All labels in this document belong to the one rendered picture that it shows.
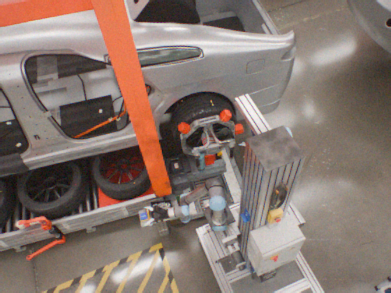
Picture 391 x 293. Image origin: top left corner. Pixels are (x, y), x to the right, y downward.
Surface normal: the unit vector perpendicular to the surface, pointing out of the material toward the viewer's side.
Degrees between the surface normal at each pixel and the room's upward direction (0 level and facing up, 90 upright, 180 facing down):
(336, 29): 0
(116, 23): 90
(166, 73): 81
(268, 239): 0
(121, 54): 90
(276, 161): 0
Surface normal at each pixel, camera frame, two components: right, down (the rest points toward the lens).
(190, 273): -0.04, -0.57
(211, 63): 0.25, 0.68
